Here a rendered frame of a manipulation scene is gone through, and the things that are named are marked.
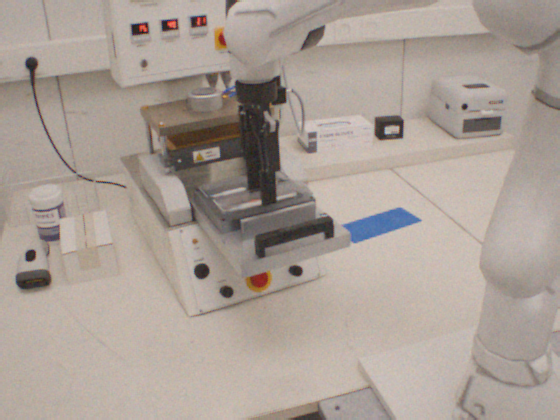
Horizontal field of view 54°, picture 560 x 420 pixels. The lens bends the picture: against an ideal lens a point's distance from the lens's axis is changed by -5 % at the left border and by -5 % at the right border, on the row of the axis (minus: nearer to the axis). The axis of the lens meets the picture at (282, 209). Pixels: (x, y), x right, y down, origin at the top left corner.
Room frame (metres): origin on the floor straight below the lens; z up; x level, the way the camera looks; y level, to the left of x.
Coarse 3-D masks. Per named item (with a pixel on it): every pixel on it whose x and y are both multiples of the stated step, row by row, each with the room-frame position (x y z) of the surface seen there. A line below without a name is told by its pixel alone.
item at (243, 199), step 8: (280, 184) 1.05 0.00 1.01; (288, 184) 1.05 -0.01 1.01; (296, 184) 1.05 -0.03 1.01; (248, 192) 1.02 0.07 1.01; (256, 192) 1.02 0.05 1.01; (280, 192) 1.01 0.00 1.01; (288, 192) 1.01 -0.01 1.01; (296, 192) 1.01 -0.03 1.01; (216, 200) 0.99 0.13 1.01; (224, 200) 0.99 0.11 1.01; (232, 200) 0.99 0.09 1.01; (240, 200) 0.98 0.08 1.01; (248, 200) 0.98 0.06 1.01; (256, 200) 0.98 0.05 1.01; (224, 208) 0.95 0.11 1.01; (232, 208) 0.95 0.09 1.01
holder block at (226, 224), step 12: (204, 204) 1.02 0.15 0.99; (276, 204) 1.00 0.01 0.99; (288, 204) 0.99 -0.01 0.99; (300, 204) 1.00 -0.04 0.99; (216, 216) 0.96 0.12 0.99; (228, 216) 0.95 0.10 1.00; (240, 216) 0.95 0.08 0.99; (252, 216) 0.96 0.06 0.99; (228, 228) 0.94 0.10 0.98; (240, 228) 0.95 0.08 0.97
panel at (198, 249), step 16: (192, 240) 1.04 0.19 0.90; (208, 240) 1.05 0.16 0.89; (192, 256) 1.02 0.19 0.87; (208, 256) 1.03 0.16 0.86; (192, 272) 1.01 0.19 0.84; (224, 272) 1.03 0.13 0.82; (272, 272) 1.06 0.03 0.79; (288, 272) 1.07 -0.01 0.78; (304, 272) 1.09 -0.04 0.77; (320, 272) 1.10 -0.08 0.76; (192, 288) 0.99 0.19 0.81; (208, 288) 1.00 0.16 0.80; (240, 288) 1.02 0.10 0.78; (256, 288) 1.03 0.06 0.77; (272, 288) 1.05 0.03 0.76; (208, 304) 0.99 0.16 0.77; (224, 304) 1.00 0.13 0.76
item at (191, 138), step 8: (208, 128) 1.27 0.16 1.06; (216, 128) 1.27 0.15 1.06; (224, 128) 1.27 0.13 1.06; (232, 128) 1.27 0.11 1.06; (168, 136) 1.23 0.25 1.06; (176, 136) 1.23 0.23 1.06; (184, 136) 1.23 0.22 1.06; (192, 136) 1.23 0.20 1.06; (200, 136) 1.22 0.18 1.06; (208, 136) 1.22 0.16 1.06; (216, 136) 1.22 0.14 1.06; (224, 136) 1.22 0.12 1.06; (232, 136) 1.22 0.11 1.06; (168, 144) 1.22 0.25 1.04; (176, 144) 1.18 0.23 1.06; (184, 144) 1.18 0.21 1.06; (192, 144) 1.18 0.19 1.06
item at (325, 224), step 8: (328, 216) 0.91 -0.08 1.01; (296, 224) 0.89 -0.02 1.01; (304, 224) 0.89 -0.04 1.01; (312, 224) 0.89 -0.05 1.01; (320, 224) 0.89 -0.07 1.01; (328, 224) 0.90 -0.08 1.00; (272, 232) 0.86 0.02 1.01; (280, 232) 0.86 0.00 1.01; (288, 232) 0.87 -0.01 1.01; (296, 232) 0.87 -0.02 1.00; (304, 232) 0.88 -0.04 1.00; (312, 232) 0.88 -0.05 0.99; (320, 232) 0.89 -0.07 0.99; (328, 232) 0.90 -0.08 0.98; (256, 240) 0.85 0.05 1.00; (264, 240) 0.84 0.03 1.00; (272, 240) 0.85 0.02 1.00; (280, 240) 0.86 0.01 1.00; (288, 240) 0.86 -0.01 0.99; (256, 248) 0.85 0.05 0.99; (264, 248) 0.84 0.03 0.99; (264, 256) 0.84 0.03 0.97
